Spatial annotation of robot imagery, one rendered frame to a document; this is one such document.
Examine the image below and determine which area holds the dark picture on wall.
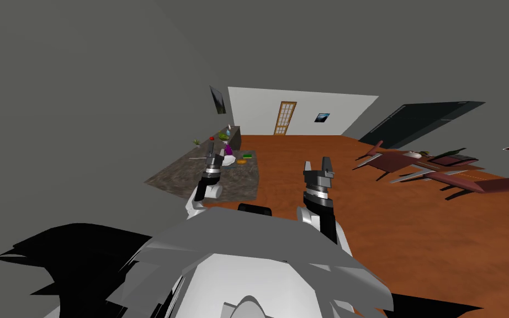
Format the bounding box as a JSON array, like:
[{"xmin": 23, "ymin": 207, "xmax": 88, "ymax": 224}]
[{"xmin": 209, "ymin": 85, "xmax": 227, "ymax": 115}]

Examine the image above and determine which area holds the wooden lattice door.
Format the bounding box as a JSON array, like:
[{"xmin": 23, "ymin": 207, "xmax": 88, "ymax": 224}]
[{"xmin": 273, "ymin": 101, "xmax": 298, "ymax": 136}]

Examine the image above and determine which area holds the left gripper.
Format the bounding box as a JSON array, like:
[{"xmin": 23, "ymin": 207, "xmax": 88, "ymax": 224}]
[{"xmin": 207, "ymin": 151, "xmax": 225, "ymax": 171}]

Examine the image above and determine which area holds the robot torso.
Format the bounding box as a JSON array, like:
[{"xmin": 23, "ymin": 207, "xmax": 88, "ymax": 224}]
[{"xmin": 105, "ymin": 204, "xmax": 394, "ymax": 318}]

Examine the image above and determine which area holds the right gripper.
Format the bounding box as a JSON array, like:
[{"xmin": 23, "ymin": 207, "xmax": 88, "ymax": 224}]
[{"xmin": 303, "ymin": 156, "xmax": 335, "ymax": 191}]

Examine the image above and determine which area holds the large black cabinet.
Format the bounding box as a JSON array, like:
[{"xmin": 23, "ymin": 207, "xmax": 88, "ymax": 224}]
[{"xmin": 358, "ymin": 101, "xmax": 487, "ymax": 150}]

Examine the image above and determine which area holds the reddish brown dining table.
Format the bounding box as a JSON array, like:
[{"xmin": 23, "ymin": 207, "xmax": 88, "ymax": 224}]
[{"xmin": 353, "ymin": 140, "xmax": 487, "ymax": 195}]

